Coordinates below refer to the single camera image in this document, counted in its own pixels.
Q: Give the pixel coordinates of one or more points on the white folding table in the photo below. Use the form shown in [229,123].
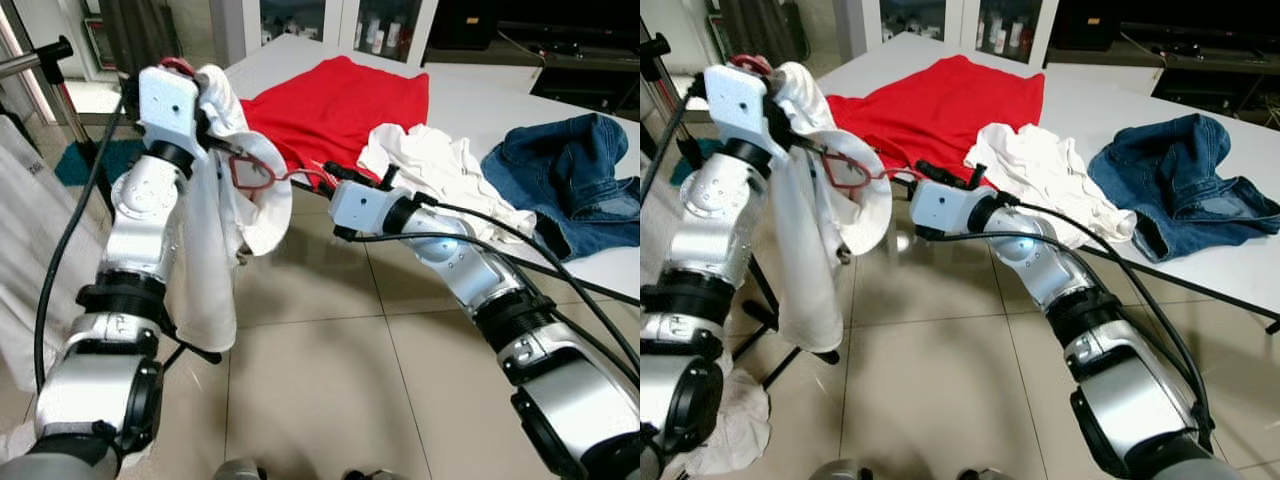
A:
[470,95]
[1070,95]

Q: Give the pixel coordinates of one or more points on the grey curtain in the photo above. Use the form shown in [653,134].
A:
[760,30]
[140,35]

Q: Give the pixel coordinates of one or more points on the black clothes rack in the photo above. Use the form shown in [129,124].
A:
[58,50]
[800,352]

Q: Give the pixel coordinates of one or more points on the teal floor mat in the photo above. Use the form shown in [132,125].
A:
[85,165]
[688,165]

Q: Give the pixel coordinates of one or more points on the white printed hanging shirt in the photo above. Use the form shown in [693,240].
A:
[40,250]

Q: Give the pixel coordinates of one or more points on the blue denim jeans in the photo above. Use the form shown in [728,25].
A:
[1180,170]
[570,170]

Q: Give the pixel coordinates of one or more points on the white button shirt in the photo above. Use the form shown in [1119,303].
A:
[810,290]
[205,280]

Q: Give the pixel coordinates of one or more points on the grey left robot leg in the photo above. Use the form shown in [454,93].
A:
[242,470]
[842,470]

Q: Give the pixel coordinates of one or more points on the red plastic hanger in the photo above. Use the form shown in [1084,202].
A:
[830,172]
[236,172]

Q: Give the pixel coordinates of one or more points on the grey right robot leg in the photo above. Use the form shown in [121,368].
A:
[990,475]
[372,475]

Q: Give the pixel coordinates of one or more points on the black TV stand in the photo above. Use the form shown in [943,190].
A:
[580,80]
[1200,80]

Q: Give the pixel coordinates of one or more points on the grey robot leg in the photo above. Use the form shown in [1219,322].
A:
[990,475]
[242,470]
[842,470]
[372,475]

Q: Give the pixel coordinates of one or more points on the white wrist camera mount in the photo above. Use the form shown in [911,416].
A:
[165,105]
[365,208]
[945,208]
[738,100]

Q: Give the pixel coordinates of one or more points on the red shirt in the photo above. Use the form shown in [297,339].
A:
[340,110]
[940,110]

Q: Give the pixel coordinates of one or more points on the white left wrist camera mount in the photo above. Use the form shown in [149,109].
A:
[165,105]
[738,100]

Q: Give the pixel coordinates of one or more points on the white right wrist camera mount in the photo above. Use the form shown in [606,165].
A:
[945,208]
[365,208]

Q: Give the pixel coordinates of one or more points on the white glass-door cabinet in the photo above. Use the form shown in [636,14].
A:
[965,25]
[330,25]

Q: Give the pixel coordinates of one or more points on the crumpled white garment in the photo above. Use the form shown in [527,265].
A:
[1040,165]
[430,165]

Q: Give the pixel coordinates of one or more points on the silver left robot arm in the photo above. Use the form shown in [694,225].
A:
[715,220]
[135,240]

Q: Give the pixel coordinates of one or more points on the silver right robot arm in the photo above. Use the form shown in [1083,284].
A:
[460,255]
[1040,255]

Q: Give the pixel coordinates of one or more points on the white cloth with hanger drawing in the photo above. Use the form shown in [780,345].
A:
[740,430]

